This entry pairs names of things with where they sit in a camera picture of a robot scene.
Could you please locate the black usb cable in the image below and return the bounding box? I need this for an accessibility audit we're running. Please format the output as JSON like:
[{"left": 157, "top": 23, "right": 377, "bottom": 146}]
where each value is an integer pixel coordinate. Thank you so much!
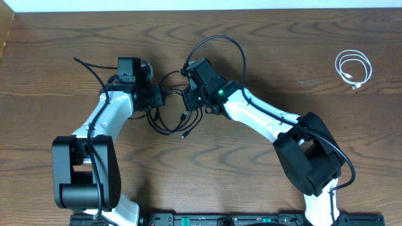
[{"left": 128, "top": 69, "right": 204, "bottom": 139}]

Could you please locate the white usb cable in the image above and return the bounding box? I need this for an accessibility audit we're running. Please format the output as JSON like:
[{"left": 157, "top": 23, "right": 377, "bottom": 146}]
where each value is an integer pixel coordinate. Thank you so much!
[{"left": 334, "top": 49, "right": 373, "bottom": 91}]

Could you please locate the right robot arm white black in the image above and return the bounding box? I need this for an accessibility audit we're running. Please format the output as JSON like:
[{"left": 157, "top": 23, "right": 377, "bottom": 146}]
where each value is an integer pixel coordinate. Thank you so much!
[{"left": 183, "top": 81, "right": 345, "bottom": 225}]

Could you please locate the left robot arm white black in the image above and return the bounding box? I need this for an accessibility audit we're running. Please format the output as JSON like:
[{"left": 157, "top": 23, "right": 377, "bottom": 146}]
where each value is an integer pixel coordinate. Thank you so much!
[{"left": 52, "top": 75, "right": 164, "bottom": 225}]

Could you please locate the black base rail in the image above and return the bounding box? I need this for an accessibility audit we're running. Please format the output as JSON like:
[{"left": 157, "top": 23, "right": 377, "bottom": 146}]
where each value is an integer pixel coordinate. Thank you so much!
[{"left": 68, "top": 212, "right": 386, "bottom": 226}]

